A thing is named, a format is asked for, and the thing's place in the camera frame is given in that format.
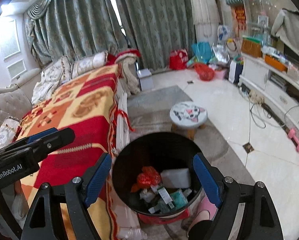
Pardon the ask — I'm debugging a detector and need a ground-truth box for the white foam block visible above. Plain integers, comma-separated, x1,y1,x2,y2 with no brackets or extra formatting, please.
160,168,191,189

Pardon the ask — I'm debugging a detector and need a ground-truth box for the teal tissue pack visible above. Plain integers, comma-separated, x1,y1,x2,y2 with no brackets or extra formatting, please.
170,189,188,210

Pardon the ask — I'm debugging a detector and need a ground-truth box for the white blue Novartis box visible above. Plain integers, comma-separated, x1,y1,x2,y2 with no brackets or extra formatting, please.
158,187,175,210

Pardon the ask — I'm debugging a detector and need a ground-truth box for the white tissue wrapper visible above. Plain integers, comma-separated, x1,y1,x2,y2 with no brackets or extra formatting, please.
140,189,155,203

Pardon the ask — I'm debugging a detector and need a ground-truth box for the black trash bin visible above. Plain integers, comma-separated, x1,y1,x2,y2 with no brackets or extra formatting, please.
112,132,203,218

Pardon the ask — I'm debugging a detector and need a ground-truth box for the grey tufted headboard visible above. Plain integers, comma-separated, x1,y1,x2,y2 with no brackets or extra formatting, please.
0,68,41,126

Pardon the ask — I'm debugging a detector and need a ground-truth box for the cat print stool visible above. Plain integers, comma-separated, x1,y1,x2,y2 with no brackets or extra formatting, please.
169,101,208,140

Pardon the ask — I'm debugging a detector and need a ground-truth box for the orange red checkered blanket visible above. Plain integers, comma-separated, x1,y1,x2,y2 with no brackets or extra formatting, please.
18,64,120,239

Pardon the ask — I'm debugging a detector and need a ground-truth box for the grey floor rug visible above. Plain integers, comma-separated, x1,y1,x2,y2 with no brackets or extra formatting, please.
126,84,255,240

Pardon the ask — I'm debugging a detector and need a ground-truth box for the pink dumbbell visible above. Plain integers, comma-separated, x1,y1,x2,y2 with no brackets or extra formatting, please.
288,128,299,152

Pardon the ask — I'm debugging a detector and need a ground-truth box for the white embroidered pillow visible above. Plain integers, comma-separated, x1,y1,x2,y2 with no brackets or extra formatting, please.
31,50,108,106

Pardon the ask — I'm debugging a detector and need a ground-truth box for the red plastic floor bag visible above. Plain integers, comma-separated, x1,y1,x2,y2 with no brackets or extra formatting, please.
194,62,214,81

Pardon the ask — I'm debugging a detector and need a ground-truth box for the white tv cabinet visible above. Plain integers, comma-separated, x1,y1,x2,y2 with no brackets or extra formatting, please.
239,54,299,139

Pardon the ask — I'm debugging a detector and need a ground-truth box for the white storage box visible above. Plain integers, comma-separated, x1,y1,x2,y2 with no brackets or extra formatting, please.
137,69,154,91

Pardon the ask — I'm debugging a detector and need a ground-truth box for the red gift bag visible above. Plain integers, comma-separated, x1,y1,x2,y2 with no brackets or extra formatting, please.
169,49,188,70

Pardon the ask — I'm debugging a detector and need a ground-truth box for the blue shopping bag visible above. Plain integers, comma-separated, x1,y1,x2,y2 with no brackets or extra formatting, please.
191,42,212,64

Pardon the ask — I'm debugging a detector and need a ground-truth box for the grey cloth on television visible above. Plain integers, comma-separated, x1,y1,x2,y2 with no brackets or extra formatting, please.
271,9,299,56

